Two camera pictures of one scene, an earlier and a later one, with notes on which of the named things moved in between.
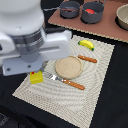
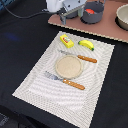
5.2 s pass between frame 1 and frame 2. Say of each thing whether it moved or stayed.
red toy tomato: stayed
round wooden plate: stayed
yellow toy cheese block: moved
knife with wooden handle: stayed
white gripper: moved
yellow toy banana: stayed
